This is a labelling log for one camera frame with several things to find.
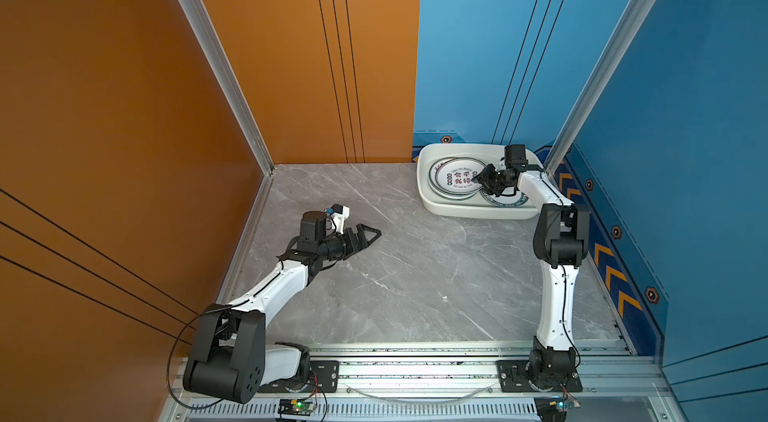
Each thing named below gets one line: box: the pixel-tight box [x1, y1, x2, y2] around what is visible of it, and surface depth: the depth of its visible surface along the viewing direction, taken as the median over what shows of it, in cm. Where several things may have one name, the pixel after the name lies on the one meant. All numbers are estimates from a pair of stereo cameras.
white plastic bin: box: [416, 144, 543, 219], surface depth 110 cm
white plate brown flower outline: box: [428, 157, 483, 201], surface depth 108 cm
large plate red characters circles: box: [434, 157, 487, 195], surface depth 114 cm
